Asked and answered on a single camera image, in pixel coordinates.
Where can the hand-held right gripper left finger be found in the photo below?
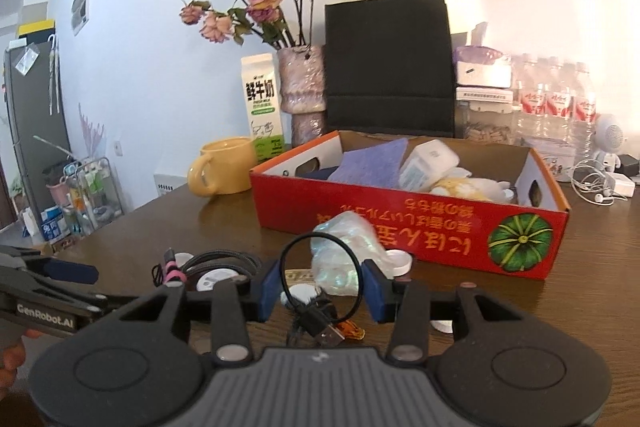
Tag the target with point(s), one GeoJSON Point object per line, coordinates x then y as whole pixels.
{"type": "Point", "coordinates": [270, 292]}

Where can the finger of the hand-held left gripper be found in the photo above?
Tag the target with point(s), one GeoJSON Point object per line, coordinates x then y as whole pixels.
{"type": "Point", "coordinates": [70, 273]}
{"type": "Point", "coordinates": [60, 293]}

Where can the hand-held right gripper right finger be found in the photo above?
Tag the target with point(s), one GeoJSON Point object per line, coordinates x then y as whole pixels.
{"type": "Point", "coordinates": [375, 292]}

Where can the red cardboard box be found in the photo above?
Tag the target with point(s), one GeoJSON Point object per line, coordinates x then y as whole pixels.
{"type": "Point", "coordinates": [450, 247]}

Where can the purple woven pouch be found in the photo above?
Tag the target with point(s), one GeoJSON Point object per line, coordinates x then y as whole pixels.
{"type": "Point", "coordinates": [370, 167]}

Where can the dark blue case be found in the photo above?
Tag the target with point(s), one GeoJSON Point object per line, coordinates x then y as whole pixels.
{"type": "Point", "coordinates": [320, 173]}

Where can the white plastic container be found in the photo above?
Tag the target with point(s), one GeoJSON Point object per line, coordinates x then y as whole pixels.
{"type": "Point", "coordinates": [430, 162]}

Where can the white cloth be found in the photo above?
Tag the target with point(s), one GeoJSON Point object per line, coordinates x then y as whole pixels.
{"type": "Point", "coordinates": [495, 191]}

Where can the person's left hand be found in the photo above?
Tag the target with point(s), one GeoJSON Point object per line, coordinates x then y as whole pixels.
{"type": "Point", "coordinates": [12, 367]}

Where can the small gold packet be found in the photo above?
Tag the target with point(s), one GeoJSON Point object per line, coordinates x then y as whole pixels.
{"type": "Point", "coordinates": [300, 277]}

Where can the white round cap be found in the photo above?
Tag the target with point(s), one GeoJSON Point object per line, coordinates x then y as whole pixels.
{"type": "Point", "coordinates": [305, 294]}

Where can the white ribbed lid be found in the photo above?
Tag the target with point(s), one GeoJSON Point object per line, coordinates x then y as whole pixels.
{"type": "Point", "coordinates": [400, 264]}

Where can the amber translucent trinket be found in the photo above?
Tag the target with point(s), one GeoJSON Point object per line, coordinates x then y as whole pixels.
{"type": "Point", "coordinates": [352, 332]}

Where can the blue printed packages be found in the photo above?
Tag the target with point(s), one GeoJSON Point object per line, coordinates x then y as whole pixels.
{"type": "Point", "coordinates": [55, 224]}

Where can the iridescent plastic bag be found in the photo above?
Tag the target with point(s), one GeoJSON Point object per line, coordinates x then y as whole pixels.
{"type": "Point", "coordinates": [345, 247]}

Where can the white round case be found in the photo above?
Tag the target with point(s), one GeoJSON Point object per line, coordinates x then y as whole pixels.
{"type": "Point", "coordinates": [215, 279]}

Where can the small white disc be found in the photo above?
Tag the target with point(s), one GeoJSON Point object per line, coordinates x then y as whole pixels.
{"type": "Point", "coordinates": [442, 327]}

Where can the cream yellow fabric item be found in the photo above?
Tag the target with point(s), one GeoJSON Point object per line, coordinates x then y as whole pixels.
{"type": "Point", "coordinates": [452, 189]}

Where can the yellow mug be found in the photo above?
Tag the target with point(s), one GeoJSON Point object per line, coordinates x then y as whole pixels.
{"type": "Point", "coordinates": [230, 167]}

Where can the white board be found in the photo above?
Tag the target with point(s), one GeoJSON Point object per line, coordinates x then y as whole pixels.
{"type": "Point", "coordinates": [170, 186]}

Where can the grey refrigerator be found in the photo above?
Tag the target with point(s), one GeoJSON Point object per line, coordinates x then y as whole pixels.
{"type": "Point", "coordinates": [35, 132]}

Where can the white milk carton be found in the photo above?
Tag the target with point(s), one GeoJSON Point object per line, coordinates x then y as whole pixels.
{"type": "Point", "coordinates": [262, 107]}

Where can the clear jar of nuts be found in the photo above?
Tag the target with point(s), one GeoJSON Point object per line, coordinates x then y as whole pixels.
{"type": "Point", "coordinates": [487, 129]}

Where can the pink mottled vase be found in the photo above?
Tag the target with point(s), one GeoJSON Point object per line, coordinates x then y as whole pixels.
{"type": "Point", "coordinates": [302, 82]}

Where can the white flat box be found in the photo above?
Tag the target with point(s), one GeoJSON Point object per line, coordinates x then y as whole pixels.
{"type": "Point", "coordinates": [485, 97]}

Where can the black paper bag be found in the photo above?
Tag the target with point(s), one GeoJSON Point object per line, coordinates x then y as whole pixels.
{"type": "Point", "coordinates": [390, 67]}

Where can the white long box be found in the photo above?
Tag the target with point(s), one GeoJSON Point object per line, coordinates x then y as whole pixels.
{"type": "Point", "coordinates": [485, 76]}

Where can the yellow box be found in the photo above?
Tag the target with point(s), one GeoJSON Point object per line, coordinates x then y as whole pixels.
{"type": "Point", "coordinates": [35, 28]}

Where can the shrink-wrapped water bottle pack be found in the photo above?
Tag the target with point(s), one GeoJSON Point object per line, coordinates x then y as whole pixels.
{"type": "Point", "coordinates": [550, 107]}

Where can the white charger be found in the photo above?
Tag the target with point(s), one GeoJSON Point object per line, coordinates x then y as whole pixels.
{"type": "Point", "coordinates": [622, 186]}

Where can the white robot-shaped gadget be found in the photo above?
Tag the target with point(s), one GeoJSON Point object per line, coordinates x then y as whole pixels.
{"type": "Point", "coordinates": [610, 137]}

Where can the black charger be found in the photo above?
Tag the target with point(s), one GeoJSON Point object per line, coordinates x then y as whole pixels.
{"type": "Point", "coordinates": [631, 166]}

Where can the white wall socket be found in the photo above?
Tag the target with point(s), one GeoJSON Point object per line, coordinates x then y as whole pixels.
{"type": "Point", "coordinates": [119, 149]}

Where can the purple wall sticker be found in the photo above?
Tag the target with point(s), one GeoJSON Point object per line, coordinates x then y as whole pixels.
{"type": "Point", "coordinates": [92, 134]}

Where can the grey wall panel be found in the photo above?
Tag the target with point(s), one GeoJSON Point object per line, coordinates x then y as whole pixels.
{"type": "Point", "coordinates": [80, 7]}

